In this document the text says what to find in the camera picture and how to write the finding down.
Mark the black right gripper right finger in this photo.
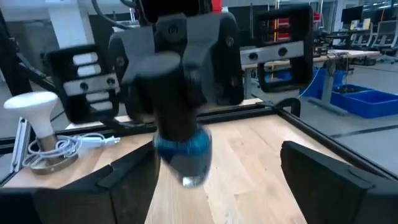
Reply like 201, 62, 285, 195
279, 140, 398, 224

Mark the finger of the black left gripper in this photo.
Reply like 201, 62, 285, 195
183, 12, 245, 106
108, 14, 187, 122

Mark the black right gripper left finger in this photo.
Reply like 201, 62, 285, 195
0, 141, 161, 224

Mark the teal blue nail polish bottle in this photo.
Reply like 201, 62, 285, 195
135, 52, 214, 189

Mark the blue plastic bin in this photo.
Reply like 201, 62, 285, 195
329, 83, 374, 108
343, 89, 398, 119
298, 67, 346, 99

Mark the black desk monitor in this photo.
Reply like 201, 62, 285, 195
340, 5, 364, 25

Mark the gray office chair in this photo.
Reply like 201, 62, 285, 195
371, 20, 398, 57
351, 23, 374, 47

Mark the silver aluminium bar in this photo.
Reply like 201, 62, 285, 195
10, 117, 31, 174

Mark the white mushroom lamp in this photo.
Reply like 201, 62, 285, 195
2, 91, 79, 175

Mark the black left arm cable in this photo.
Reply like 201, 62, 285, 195
91, 0, 141, 31

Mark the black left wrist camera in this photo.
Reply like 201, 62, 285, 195
141, 0, 218, 24

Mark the black table frame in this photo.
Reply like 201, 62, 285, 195
0, 9, 398, 187

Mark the white lamp cable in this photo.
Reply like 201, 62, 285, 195
22, 133, 122, 169

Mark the white post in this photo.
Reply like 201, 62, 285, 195
46, 0, 96, 50

